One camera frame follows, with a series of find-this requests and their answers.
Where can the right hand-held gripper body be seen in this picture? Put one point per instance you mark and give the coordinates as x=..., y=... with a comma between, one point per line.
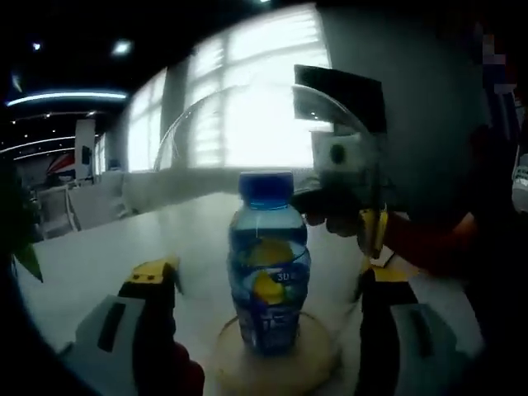
x=338, y=158

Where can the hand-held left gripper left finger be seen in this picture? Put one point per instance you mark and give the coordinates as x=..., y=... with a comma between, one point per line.
x=144, y=330

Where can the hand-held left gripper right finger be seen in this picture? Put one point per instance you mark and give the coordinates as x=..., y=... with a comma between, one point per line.
x=375, y=338

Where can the blue drink bottle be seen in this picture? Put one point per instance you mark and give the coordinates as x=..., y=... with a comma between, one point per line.
x=268, y=264

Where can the clear glass dome cover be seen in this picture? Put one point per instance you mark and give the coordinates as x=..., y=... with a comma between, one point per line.
x=206, y=165

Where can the person's right hand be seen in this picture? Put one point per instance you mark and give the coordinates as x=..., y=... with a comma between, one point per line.
x=338, y=224

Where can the person's left hand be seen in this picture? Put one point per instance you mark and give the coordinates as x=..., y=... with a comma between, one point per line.
x=189, y=367

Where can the round wooden base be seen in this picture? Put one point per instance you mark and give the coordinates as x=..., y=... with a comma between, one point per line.
x=313, y=354

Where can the person's dark clothed torso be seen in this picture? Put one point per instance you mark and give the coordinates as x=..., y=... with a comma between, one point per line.
x=499, y=321

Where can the green plant in white pot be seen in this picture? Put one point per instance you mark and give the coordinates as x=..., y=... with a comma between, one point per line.
x=20, y=231

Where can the white chest-worn device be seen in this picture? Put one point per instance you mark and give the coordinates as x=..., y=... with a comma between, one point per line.
x=520, y=181

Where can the round ceiling spotlight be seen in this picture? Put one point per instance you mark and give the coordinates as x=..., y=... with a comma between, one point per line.
x=122, y=46
x=36, y=46

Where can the long ceiling light strip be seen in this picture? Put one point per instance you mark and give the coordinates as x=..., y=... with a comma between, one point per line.
x=66, y=98

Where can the black wall monitor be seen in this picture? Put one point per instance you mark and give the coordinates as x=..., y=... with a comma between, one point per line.
x=350, y=99

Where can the red blue wall graphic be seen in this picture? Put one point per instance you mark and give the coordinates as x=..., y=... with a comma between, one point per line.
x=62, y=167

